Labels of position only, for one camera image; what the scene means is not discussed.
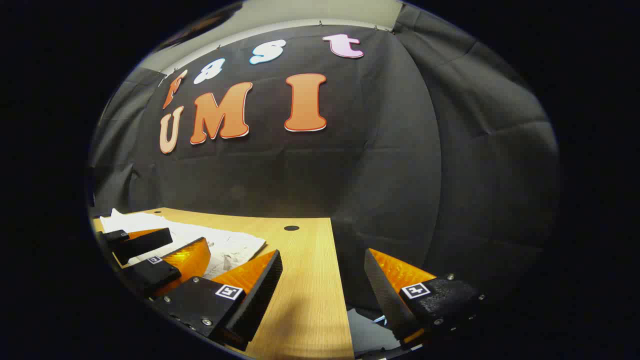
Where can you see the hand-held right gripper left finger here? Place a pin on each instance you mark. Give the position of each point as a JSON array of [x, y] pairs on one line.
[[252, 310]]

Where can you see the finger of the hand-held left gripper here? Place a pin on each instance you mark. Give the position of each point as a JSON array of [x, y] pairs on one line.
[[157, 275], [145, 245]]

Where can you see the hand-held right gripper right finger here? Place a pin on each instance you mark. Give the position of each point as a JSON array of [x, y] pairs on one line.
[[387, 300]]

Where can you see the white jeans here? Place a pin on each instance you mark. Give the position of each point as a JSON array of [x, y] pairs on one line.
[[225, 240]]

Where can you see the black backdrop cloth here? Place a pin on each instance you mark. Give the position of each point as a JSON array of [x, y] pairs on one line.
[[350, 175]]

